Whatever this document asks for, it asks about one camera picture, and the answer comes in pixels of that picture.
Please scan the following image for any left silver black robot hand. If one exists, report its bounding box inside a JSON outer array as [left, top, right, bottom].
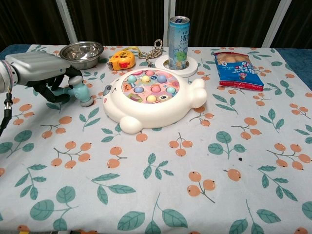
[[4, 51, 83, 103]]

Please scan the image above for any teal grey toy hammer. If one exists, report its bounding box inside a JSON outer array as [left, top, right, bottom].
[[52, 75, 95, 108]]

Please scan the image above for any white whack-a-mole toy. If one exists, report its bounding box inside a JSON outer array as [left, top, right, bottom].
[[101, 68, 208, 135]]

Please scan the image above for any stainless steel bowl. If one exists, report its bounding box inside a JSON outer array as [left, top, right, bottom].
[[59, 40, 104, 70]]

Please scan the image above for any dark pleated curtain panel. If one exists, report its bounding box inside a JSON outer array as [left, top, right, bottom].
[[272, 0, 312, 49], [175, 0, 285, 48], [66, 0, 169, 47], [0, 0, 68, 51]]

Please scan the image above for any yellow tape measure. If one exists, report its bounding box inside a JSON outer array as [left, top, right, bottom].
[[107, 45, 143, 71]]

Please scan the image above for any tall light blue drink can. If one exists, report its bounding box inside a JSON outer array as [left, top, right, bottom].
[[168, 16, 191, 70]]

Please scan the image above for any white tape roll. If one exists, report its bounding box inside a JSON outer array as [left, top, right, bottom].
[[155, 55, 198, 76]]

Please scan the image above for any floral orange fruit tablecloth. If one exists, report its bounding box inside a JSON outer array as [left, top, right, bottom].
[[0, 44, 312, 234]]

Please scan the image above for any blue snack bag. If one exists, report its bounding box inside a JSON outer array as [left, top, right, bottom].
[[213, 51, 265, 91]]

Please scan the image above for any grey metal frame post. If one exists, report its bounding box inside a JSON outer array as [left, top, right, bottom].
[[55, 0, 78, 45], [162, 0, 176, 47], [262, 0, 293, 48]]

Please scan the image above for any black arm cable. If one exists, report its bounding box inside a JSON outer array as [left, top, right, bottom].
[[0, 85, 13, 137]]

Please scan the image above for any braided rope keychain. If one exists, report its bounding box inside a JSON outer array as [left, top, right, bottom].
[[138, 39, 163, 68]]

